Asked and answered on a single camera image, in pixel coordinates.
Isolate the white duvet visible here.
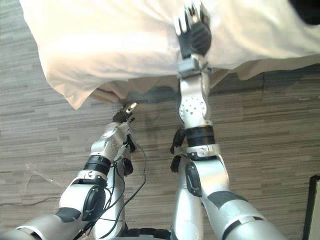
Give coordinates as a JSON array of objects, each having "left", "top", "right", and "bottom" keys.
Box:
[{"left": 19, "top": 0, "right": 320, "bottom": 110}]

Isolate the dark cloth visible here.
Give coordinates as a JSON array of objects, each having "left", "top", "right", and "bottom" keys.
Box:
[{"left": 290, "top": 0, "right": 320, "bottom": 26}]

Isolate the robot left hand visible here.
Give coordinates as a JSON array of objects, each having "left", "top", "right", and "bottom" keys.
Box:
[{"left": 112, "top": 101, "right": 138, "bottom": 124}]

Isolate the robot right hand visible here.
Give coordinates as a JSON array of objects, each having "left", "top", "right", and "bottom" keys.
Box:
[{"left": 173, "top": 0, "right": 213, "bottom": 60}]

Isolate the dark robot foot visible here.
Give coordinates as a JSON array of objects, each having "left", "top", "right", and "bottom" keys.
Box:
[{"left": 124, "top": 226, "right": 176, "bottom": 240}]

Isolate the thin grey floor cable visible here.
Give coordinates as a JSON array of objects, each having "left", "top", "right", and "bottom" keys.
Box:
[{"left": 0, "top": 172, "right": 62, "bottom": 207}]

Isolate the silver robot right leg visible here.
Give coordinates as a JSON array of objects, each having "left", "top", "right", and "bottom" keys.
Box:
[{"left": 173, "top": 189, "right": 205, "bottom": 240}]

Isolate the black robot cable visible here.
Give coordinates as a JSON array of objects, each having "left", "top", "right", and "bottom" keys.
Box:
[{"left": 98, "top": 139, "right": 148, "bottom": 240}]

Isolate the beige bed sheet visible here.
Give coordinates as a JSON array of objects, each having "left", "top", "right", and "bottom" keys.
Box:
[{"left": 91, "top": 54, "right": 320, "bottom": 106}]

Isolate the dark furniture panel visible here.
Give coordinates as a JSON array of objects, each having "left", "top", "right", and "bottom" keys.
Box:
[{"left": 303, "top": 174, "right": 320, "bottom": 240}]

